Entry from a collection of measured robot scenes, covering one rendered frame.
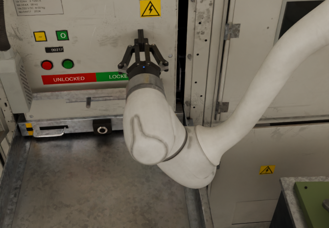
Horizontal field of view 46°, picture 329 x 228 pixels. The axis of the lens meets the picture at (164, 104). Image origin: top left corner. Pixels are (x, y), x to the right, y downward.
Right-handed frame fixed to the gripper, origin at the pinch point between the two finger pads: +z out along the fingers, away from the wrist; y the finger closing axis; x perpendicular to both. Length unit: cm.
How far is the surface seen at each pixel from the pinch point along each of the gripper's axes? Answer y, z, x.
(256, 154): 43, 6, -58
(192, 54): 15.9, 8.1, -10.9
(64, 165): -26.3, -10.1, -38.2
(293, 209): 44, -26, -48
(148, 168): 0.0, -13.4, -38.3
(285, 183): 45, -16, -48
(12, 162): -42, -10, -36
